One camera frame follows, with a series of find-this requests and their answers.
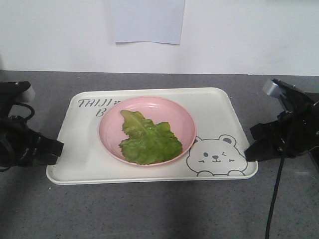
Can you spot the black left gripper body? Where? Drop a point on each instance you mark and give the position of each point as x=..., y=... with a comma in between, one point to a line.
x=18, y=143

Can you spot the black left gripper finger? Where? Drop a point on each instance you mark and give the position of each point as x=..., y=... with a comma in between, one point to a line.
x=48, y=151

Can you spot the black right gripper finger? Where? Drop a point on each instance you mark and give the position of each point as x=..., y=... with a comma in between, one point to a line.
x=262, y=150
x=263, y=130

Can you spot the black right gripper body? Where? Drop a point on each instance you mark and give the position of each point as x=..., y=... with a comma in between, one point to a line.
x=297, y=127

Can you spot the cream bear print serving tray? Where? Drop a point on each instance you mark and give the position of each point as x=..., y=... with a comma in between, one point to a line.
x=216, y=154

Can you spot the green lettuce leaf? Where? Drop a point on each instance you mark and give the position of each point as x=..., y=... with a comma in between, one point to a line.
x=147, y=143

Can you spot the pink round plate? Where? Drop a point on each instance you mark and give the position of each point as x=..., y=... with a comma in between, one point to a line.
x=157, y=109

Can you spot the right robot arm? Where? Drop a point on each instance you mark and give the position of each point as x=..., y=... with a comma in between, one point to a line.
x=296, y=130

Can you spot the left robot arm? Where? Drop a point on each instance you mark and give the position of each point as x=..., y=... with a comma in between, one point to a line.
x=19, y=145

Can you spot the white paper sheet on wall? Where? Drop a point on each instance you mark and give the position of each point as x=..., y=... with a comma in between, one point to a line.
x=158, y=21

